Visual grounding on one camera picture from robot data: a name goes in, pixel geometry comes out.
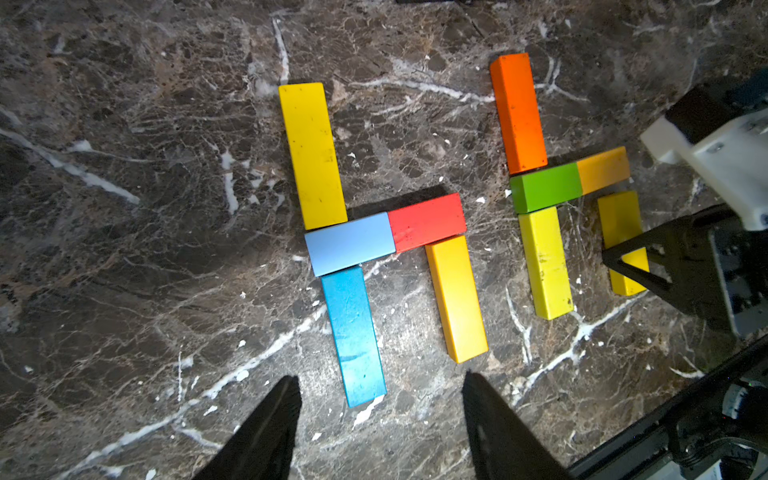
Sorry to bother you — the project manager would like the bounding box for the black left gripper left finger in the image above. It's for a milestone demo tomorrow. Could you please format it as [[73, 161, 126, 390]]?
[[194, 376, 302, 480]]

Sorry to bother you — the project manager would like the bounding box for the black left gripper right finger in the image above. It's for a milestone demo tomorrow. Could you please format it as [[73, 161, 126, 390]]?
[[462, 371, 570, 479]]

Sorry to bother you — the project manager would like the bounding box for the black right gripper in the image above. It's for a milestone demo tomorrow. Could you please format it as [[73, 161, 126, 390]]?
[[602, 204, 767, 338]]

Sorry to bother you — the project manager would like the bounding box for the small yellow block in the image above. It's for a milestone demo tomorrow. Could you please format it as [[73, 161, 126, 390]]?
[[576, 146, 630, 195]]

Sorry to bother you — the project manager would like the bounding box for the green block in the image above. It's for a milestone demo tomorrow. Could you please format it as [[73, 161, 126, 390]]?
[[510, 162, 583, 214]]

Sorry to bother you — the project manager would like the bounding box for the teal long block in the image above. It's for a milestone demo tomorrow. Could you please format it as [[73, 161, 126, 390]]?
[[321, 266, 387, 408]]

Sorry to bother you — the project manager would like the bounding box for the light blue short block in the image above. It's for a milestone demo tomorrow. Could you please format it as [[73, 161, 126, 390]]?
[[305, 213, 396, 277]]

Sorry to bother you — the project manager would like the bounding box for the orange long block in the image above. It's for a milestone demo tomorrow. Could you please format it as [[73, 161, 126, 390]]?
[[490, 53, 548, 175]]

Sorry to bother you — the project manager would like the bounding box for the red short block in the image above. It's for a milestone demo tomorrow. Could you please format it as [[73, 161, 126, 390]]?
[[388, 193, 467, 253]]

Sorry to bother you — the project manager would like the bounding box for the yellow long block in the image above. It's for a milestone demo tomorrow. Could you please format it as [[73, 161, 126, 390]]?
[[279, 82, 348, 230]]

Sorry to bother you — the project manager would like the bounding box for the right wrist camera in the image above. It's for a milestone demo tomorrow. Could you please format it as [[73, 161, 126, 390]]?
[[640, 67, 767, 231]]

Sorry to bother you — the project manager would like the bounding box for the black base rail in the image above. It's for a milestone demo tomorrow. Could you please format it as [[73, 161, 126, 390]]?
[[568, 337, 767, 479]]

